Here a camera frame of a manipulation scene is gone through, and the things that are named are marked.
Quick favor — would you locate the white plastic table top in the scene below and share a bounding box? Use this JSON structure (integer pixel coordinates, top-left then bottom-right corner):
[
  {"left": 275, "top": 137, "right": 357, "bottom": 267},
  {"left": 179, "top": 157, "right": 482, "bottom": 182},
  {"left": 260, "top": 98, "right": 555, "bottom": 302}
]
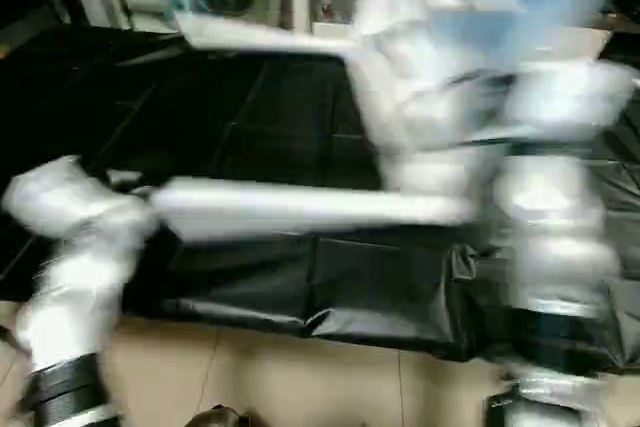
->
[{"left": 345, "top": 0, "right": 640, "bottom": 200}]

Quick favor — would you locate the black table mat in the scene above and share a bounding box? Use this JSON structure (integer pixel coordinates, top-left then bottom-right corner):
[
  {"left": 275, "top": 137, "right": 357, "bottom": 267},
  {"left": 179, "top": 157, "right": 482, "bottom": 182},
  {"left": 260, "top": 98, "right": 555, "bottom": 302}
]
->
[{"left": 0, "top": 25, "right": 640, "bottom": 363}]

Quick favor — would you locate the grey left robot foot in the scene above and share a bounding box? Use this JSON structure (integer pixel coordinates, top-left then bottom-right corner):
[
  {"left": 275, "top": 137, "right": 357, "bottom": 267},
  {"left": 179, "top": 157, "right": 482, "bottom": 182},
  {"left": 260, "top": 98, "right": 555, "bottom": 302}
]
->
[{"left": 184, "top": 404, "right": 253, "bottom": 427}]

